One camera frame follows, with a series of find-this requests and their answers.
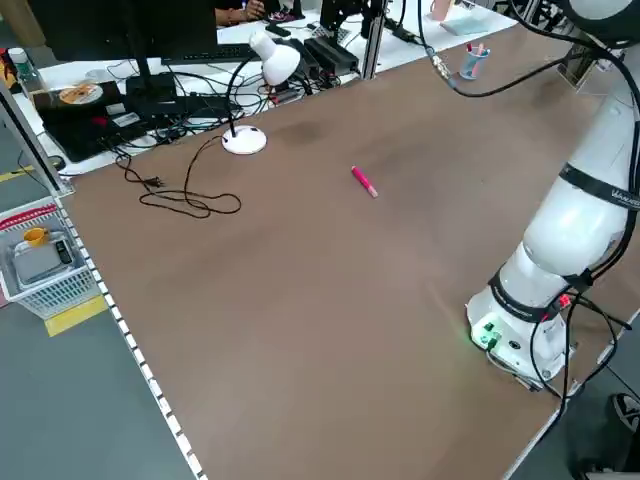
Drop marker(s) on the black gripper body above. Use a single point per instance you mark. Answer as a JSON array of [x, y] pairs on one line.
[[350, 6]]

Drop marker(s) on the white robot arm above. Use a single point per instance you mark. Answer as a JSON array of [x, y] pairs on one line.
[[570, 240]]

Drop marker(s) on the clear acrylic storage rack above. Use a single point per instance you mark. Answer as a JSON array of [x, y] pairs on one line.
[[580, 70]]

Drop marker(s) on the perforated grey tray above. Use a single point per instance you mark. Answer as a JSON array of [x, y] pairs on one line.
[[342, 35]]

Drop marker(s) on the black finned power supply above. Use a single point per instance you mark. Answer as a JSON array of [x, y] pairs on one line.
[[330, 55]]

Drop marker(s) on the white desk lamp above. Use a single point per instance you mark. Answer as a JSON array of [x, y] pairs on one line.
[[272, 65]]

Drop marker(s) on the person's hand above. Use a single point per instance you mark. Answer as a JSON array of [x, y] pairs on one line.
[[250, 9]]

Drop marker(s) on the teal sheet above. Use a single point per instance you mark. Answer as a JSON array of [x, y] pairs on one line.
[[467, 24]]

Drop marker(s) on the clear plastic pen cup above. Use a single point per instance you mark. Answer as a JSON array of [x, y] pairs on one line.
[[472, 67]]

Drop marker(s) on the black keyboard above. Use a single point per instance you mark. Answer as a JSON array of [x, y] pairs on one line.
[[220, 52]]

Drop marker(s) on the pink marker pen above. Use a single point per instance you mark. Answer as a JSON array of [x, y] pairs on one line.
[[365, 181]]

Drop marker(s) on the black computer monitor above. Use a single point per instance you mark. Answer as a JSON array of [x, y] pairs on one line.
[[125, 25]]

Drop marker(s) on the black equipment box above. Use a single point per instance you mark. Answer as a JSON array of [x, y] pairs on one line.
[[90, 125]]

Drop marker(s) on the clear plastic bottle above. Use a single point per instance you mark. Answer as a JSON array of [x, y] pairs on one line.
[[22, 70]]

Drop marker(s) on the yellow cup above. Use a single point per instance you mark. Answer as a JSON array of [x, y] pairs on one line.
[[36, 237]]

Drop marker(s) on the aluminium frame post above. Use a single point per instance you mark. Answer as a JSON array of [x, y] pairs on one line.
[[372, 40]]

